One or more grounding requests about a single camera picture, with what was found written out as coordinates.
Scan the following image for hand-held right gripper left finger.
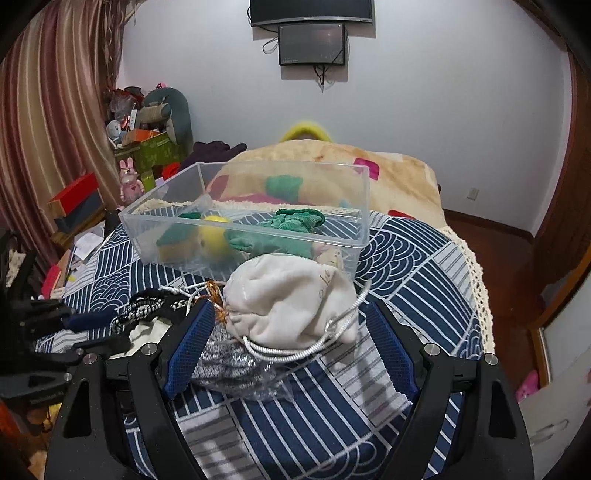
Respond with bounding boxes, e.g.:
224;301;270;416
44;302;218;480

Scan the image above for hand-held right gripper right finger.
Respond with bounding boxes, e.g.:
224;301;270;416
364;302;539;480

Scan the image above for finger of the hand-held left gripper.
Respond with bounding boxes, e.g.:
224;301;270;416
9;299;118;332
34;332;134;366

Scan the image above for grey knit cloth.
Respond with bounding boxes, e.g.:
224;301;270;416
191;318;298;403

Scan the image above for black white braided cord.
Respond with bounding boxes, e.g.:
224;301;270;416
110;286;200;334

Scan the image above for white velvet drawstring pouch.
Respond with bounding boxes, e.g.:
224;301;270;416
222;253;373;361

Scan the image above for clear plastic storage box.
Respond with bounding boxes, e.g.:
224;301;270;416
119;161;371;283

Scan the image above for gold ribbon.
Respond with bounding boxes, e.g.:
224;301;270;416
205;279;232;325

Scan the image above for white papers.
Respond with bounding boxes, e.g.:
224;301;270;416
69;231;106;264

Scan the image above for blue white patterned bedspread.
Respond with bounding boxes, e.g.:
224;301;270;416
34;210;485;480

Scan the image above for grey flat box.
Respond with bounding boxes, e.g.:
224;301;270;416
53;191;108;234

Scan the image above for cream lace cloth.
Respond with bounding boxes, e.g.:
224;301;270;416
438;225;498;357

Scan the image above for pale printed cloth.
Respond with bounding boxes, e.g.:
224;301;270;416
314;244;346;274

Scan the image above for green yellow sponge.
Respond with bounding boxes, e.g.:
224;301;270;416
155;212;205;262

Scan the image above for yellow ball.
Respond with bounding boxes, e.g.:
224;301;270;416
198;215;232;259

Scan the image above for red flat box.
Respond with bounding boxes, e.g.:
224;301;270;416
48;173;100;216

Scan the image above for pink slipper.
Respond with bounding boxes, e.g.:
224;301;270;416
516;369;540;402

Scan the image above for pink bunny figure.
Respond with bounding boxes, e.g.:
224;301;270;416
119;158;145;200

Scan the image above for green sock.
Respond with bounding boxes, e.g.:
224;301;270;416
225;209;325;259

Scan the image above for beige printed blanket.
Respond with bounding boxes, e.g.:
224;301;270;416
205;142;447;228

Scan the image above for green patterned box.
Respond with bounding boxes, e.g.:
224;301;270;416
114;131;186;195

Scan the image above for dark purple clothing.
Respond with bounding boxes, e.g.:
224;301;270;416
191;141;248;163

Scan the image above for striped brown curtain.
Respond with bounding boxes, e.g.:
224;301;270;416
0;0;136;264

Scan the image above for grey plush toy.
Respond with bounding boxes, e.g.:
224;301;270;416
140;86;194;156

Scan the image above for yellow plush item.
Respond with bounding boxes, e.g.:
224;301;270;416
280;119;333;144

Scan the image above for wooden door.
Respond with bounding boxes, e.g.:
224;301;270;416
531;46;591;289

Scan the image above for black monitor cables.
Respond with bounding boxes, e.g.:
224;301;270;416
313;65;334;94

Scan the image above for small black wall monitor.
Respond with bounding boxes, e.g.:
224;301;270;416
278;23;347;66

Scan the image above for large black wall television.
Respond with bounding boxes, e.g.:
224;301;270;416
249;0;375;27

